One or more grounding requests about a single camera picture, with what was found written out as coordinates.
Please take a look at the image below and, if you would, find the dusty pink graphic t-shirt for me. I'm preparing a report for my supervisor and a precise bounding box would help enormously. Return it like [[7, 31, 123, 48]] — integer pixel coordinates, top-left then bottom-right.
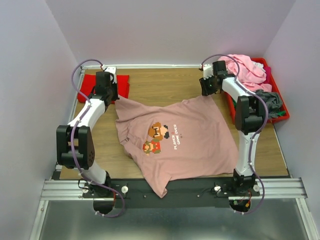
[[115, 96, 238, 198]]

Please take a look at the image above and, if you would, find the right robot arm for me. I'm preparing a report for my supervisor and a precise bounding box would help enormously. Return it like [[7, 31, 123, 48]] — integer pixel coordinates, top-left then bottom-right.
[[199, 61, 268, 196]]

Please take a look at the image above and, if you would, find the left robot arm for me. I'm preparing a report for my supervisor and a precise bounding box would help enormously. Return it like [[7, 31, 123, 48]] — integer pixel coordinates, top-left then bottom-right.
[[56, 66, 120, 198]]

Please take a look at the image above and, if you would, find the folded red t-shirt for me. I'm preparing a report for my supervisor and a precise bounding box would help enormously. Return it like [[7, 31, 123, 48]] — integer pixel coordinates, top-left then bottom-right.
[[80, 74, 130, 98]]

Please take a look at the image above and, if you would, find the red plastic bin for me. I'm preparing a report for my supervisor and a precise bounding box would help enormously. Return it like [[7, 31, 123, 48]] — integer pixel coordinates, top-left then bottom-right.
[[232, 54, 290, 124]]

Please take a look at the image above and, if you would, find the light pink t-shirt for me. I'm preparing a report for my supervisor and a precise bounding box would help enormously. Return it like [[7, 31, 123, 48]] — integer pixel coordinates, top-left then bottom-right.
[[229, 54, 272, 92]]

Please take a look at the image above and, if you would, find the white printed t-shirt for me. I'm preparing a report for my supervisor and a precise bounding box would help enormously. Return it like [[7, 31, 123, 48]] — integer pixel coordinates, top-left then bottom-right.
[[253, 61, 266, 72]]

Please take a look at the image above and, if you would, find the magenta t-shirt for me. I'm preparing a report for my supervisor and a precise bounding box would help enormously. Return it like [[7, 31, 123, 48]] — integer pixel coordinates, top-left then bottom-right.
[[263, 65, 272, 84]]

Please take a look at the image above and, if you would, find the grey t-shirt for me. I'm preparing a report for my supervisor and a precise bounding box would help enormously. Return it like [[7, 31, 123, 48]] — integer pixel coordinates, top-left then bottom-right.
[[255, 89, 283, 119]]

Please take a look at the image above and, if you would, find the green t-shirt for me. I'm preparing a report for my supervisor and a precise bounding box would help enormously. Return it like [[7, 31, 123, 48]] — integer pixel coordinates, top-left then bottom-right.
[[226, 95, 288, 119]]

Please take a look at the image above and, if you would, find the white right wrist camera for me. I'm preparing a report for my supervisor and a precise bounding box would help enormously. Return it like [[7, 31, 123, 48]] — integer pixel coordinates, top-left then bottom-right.
[[199, 64, 214, 80]]

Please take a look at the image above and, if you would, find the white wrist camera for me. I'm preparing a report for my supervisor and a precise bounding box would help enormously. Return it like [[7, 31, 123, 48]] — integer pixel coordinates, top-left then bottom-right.
[[100, 64, 118, 84], [199, 64, 214, 80]]

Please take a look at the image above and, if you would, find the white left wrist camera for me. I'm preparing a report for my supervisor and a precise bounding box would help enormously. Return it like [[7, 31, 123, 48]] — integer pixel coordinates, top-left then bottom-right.
[[100, 64, 118, 84]]

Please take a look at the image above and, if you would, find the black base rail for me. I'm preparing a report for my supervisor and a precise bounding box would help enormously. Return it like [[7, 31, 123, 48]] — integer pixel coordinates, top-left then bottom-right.
[[80, 177, 263, 212]]

